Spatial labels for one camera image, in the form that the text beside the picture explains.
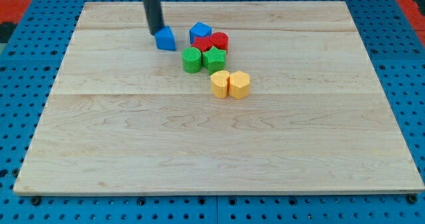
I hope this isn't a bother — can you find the yellow heart block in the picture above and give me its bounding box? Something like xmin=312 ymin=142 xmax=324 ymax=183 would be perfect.
xmin=210 ymin=70 xmax=230 ymax=98

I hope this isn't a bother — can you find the green star block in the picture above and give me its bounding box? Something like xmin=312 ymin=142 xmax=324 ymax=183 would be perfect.
xmin=202 ymin=46 xmax=227 ymax=75

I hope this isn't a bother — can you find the red star block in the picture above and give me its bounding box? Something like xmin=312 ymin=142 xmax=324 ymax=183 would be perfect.
xmin=191 ymin=36 xmax=213 ymax=53

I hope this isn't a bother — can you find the yellow hexagon block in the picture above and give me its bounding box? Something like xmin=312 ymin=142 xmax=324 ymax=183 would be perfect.
xmin=229 ymin=70 xmax=250 ymax=99

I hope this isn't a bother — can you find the green cylinder block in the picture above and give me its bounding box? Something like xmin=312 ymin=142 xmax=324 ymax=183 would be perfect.
xmin=181 ymin=47 xmax=202 ymax=74

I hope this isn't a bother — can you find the red cylinder block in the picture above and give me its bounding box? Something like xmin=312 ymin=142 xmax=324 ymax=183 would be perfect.
xmin=209 ymin=32 xmax=229 ymax=52

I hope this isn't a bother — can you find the blue cube block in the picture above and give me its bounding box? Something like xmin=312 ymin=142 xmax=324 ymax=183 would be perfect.
xmin=189 ymin=22 xmax=212 ymax=44

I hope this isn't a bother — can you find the blue triangle block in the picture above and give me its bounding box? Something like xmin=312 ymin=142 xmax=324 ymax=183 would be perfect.
xmin=154 ymin=26 xmax=176 ymax=51

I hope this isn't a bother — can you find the wooden board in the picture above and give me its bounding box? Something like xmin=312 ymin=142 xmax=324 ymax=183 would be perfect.
xmin=13 ymin=1 xmax=424 ymax=196

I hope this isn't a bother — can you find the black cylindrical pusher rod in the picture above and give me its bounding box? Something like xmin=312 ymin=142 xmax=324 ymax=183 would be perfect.
xmin=142 ymin=0 xmax=165 ymax=35

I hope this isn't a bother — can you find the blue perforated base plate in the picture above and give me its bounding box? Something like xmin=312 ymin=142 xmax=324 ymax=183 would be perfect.
xmin=1 ymin=0 xmax=424 ymax=223

